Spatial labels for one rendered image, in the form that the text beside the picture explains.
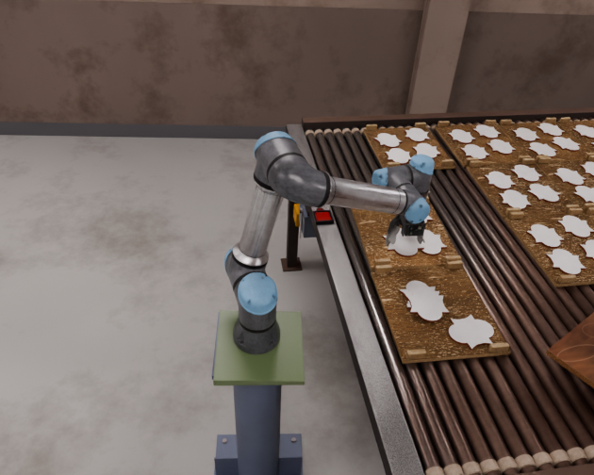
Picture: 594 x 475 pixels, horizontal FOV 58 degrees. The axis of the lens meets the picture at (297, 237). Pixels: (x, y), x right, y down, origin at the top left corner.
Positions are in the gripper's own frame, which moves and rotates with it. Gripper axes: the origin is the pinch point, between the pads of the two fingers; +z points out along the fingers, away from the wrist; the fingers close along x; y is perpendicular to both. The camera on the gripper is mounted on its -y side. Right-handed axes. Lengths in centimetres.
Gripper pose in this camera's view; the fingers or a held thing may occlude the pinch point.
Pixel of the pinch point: (403, 242)
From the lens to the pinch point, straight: 192.0
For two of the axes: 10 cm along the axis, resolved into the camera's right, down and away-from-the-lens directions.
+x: 9.9, -0.4, 1.1
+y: 1.1, 6.3, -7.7
